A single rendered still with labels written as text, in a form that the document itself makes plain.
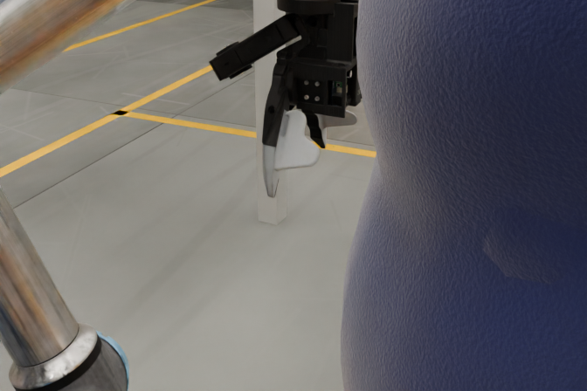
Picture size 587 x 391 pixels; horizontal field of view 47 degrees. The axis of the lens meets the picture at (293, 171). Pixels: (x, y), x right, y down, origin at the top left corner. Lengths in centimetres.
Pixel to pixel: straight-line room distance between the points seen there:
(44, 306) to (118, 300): 242
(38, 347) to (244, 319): 224
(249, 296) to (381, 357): 301
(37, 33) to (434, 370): 45
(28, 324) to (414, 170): 73
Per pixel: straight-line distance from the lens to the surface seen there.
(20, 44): 58
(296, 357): 288
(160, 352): 295
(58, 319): 89
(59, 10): 57
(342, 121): 80
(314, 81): 70
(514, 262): 17
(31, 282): 86
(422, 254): 20
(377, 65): 19
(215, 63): 75
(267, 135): 69
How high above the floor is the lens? 184
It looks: 24 degrees down
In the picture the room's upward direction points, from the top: straight up
